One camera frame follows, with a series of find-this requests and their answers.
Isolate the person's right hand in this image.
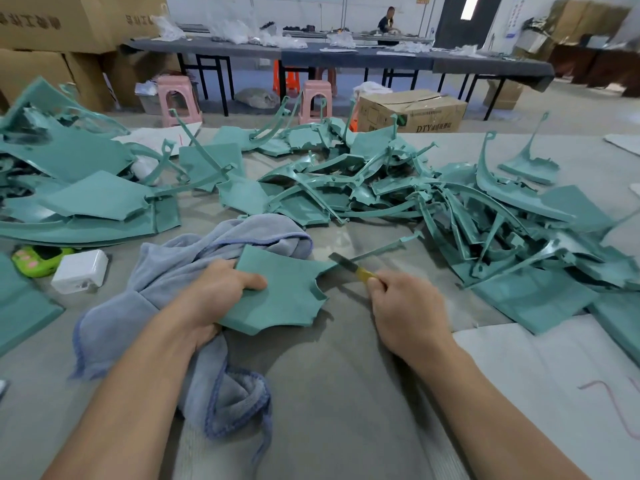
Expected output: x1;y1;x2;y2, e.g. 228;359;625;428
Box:
365;269;456;371

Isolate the orange object under table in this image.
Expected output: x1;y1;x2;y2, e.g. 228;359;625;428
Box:
272;59;301;99

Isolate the pile of green plastic parts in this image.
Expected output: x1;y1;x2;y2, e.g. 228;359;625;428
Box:
0;77;640;361

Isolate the dark door with window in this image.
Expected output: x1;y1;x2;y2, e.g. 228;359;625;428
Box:
435;0;508;51

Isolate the person's left hand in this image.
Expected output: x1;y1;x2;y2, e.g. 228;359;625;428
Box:
165;259;269;353

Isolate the green and yellow gadget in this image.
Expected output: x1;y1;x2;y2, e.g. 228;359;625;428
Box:
12;245;76;279

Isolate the pink plastic stool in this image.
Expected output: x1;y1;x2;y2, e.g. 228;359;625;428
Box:
298;79;334;126
155;75;203;128

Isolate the person's right forearm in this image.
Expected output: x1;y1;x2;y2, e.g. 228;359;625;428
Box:
405;339;591;480

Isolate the yellow-handled deburring knife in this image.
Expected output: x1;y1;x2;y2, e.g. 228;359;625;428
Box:
328;251;379;284

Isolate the single green plastic part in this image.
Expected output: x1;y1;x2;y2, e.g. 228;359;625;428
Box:
218;231;423;336

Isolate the white power adapter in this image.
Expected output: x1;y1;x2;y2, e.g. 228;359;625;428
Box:
51;249;109;294

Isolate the long grey work table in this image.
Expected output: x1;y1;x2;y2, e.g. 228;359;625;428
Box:
125;37;556;121

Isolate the grey-blue wiping cloth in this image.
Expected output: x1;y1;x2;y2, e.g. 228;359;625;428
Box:
72;215;313;446

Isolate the brown cardboard box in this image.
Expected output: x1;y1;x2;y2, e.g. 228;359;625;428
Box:
356;89;468;134

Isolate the white foam sheet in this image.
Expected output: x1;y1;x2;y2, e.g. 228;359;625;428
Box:
452;315;640;480

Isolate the stack of brown cardboard boxes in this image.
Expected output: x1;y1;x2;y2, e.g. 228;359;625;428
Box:
0;0;171;111

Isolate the heap of clear plastic bags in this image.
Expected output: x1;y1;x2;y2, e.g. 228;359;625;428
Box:
150;15;311;51

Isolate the person's left forearm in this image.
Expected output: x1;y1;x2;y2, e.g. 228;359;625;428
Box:
45;315;221;480

